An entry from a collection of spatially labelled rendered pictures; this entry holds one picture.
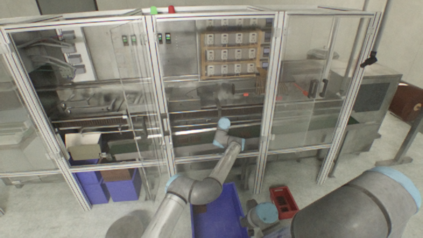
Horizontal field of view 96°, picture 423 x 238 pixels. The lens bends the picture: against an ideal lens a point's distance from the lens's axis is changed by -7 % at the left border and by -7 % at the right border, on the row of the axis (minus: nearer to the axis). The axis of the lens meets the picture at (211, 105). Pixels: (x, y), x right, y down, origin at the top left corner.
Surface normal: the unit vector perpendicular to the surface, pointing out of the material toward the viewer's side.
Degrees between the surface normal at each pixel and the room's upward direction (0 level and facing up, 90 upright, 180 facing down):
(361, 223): 44
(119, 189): 90
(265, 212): 19
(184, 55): 90
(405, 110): 90
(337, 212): 37
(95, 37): 90
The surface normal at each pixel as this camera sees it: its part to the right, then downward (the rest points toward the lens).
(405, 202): 0.29, -0.30
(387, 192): 0.09, -0.73
